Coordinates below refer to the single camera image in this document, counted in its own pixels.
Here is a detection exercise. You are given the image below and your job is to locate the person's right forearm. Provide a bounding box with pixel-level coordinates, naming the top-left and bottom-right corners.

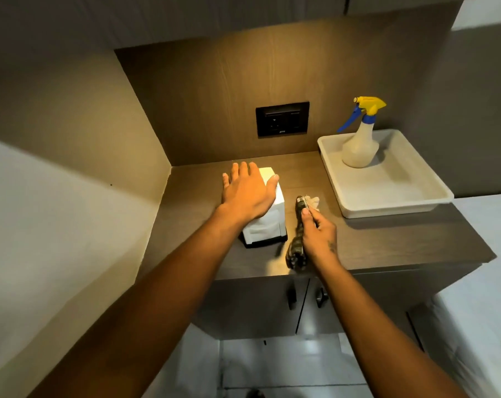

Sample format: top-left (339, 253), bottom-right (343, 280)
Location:
top-left (315, 258), bottom-right (470, 398)

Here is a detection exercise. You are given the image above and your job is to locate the white plastic tray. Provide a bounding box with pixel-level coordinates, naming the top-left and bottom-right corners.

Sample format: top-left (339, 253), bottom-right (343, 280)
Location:
top-left (317, 128), bottom-right (455, 219)

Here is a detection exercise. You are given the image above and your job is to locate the grey wooden cabinet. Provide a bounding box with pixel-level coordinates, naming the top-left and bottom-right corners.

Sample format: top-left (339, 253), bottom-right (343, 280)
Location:
top-left (191, 262), bottom-right (483, 341)

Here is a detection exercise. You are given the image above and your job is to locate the white tissue box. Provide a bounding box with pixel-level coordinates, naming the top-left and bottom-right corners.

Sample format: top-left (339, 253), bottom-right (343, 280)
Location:
top-left (239, 167), bottom-right (289, 249)

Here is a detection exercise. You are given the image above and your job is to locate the black wall socket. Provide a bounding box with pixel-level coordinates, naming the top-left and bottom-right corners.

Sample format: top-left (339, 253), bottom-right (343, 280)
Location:
top-left (255, 102), bottom-right (311, 138)

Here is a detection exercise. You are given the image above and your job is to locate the dark mottled cleaning cloth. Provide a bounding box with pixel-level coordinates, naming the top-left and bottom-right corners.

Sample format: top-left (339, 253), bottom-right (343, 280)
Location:
top-left (285, 195), bottom-right (318, 271)

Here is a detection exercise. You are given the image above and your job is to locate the person's left hand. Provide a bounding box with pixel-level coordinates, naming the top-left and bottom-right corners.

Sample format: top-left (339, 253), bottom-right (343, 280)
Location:
top-left (221, 162), bottom-right (280, 224)

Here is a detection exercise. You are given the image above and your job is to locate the person's left forearm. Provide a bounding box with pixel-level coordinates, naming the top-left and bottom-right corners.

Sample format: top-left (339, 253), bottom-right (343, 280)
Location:
top-left (27, 204), bottom-right (243, 398)

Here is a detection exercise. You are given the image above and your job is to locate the person's right hand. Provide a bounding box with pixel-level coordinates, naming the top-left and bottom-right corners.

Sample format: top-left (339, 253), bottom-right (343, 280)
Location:
top-left (300, 207), bottom-right (339, 268)

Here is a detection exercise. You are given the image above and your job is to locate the grey overhead cabinet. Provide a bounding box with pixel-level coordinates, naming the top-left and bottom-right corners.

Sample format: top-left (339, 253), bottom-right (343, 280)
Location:
top-left (0, 0), bottom-right (469, 52)

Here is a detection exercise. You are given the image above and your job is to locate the spray bottle with yellow trigger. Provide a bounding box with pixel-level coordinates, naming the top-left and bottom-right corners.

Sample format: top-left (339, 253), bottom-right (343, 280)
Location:
top-left (337, 96), bottom-right (387, 169)

